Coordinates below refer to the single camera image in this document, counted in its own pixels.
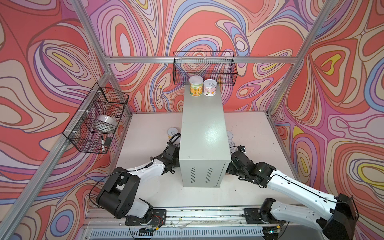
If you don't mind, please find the pink labelled can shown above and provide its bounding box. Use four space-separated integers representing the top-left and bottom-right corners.
203 79 217 97

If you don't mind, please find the orange green labelled can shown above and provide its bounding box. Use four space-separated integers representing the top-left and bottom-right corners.
189 76 204 97

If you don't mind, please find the green circuit board right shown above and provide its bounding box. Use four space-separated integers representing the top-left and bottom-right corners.
263 227 282 235

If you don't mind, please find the black wire basket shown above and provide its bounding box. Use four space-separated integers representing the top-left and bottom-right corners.
63 83 129 154
173 50 238 86

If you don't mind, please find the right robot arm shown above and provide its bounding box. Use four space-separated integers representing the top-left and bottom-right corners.
227 149 359 240

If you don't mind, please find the silver tape roll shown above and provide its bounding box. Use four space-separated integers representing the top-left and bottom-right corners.
95 115 118 132

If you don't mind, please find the can right row back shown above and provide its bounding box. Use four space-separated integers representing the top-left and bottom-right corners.
227 131 234 140

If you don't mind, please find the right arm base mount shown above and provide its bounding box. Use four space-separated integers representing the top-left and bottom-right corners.
242 208 287 225

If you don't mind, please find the black wire basket back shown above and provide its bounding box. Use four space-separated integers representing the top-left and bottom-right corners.
173 50 238 86

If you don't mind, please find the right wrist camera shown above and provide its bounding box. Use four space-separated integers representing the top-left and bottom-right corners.
238 146 246 153

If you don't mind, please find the green circuit board left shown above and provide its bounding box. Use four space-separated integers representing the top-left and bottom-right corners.
139 228 159 236

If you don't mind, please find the green circuit board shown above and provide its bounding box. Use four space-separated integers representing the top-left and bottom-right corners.
139 228 159 236
263 227 282 235

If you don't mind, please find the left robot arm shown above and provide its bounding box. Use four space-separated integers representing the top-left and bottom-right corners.
93 133 181 225

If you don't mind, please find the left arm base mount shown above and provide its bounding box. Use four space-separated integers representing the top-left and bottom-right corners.
125 209 167 227

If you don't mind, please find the grey metal cabinet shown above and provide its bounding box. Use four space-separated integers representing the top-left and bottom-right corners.
179 86 231 188

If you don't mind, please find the can left row back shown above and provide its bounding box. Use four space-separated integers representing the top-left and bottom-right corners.
167 127 179 139

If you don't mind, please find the black wire basket left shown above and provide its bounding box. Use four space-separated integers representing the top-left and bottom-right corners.
63 83 129 154

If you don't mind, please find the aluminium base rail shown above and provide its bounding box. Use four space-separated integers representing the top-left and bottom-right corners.
86 206 328 240

